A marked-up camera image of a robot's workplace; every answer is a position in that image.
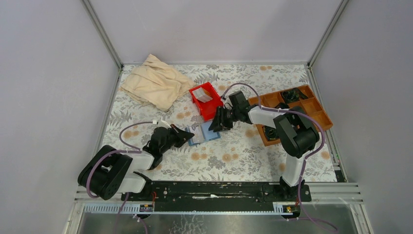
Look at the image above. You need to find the green black coiled cable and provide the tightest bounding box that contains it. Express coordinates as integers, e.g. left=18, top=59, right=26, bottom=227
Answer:
left=263, top=126, right=280, bottom=141

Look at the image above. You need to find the blue card holder wallet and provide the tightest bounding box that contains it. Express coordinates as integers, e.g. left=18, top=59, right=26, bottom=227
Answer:
left=185, top=121, right=221, bottom=146

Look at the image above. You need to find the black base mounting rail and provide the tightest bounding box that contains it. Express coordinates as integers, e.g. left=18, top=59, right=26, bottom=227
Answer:
left=121, top=181, right=312, bottom=212

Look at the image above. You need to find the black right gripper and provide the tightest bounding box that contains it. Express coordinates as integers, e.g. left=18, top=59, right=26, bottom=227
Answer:
left=208, top=106, right=240, bottom=133

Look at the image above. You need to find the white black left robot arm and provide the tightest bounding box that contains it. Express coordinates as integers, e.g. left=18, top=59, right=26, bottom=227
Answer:
left=77, top=122, right=194, bottom=200

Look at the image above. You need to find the beige crumpled cloth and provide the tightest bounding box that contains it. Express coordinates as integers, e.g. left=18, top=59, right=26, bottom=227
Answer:
left=121, top=54, right=197, bottom=112

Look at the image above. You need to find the black coiled cable bundle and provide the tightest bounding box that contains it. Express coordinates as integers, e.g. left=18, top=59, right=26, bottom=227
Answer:
left=281, top=88, right=309, bottom=104

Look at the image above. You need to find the floral patterned table mat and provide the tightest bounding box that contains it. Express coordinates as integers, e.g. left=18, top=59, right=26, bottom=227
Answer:
left=102, top=64, right=308, bottom=181

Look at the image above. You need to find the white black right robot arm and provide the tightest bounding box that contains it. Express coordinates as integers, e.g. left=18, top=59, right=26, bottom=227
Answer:
left=209, top=91, right=319, bottom=201

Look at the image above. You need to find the wooden compartment tray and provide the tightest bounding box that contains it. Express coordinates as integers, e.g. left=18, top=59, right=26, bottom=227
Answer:
left=256, top=85, right=333, bottom=146

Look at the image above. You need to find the red plastic bin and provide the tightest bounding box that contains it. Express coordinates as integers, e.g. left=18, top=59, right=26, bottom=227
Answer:
left=189, top=82, right=224, bottom=121

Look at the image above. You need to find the stack of credit cards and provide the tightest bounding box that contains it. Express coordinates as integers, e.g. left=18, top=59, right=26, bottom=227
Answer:
left=192, top=87, right=213, bottom=103

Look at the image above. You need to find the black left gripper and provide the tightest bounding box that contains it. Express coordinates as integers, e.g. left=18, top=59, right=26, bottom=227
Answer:
left=160, top=124, right=194, bottom=155

